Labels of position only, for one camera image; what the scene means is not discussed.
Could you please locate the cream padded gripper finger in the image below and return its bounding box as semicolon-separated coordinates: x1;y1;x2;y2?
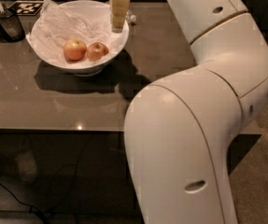
109;0;131;33

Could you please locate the white crumpled paper liner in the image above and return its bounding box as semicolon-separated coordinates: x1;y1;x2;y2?
25;0;129;69

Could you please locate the clear plastic water bottle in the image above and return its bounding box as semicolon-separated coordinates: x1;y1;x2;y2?
125;10;136;25

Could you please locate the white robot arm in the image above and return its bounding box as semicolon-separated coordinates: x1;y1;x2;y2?
124;0;268;224

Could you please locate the black white fiducial marker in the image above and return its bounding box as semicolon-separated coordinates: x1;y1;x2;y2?
8;1;43;16

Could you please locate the black floor cable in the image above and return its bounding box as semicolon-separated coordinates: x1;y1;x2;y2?
0;161;52;224

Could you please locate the larger yellow-red apple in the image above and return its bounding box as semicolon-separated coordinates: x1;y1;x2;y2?
63;38;87;61

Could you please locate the smaller red apple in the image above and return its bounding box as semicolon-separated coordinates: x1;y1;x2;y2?
87;42;109;62

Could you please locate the white ceramic bowl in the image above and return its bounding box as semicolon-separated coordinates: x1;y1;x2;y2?
29;0;130;77

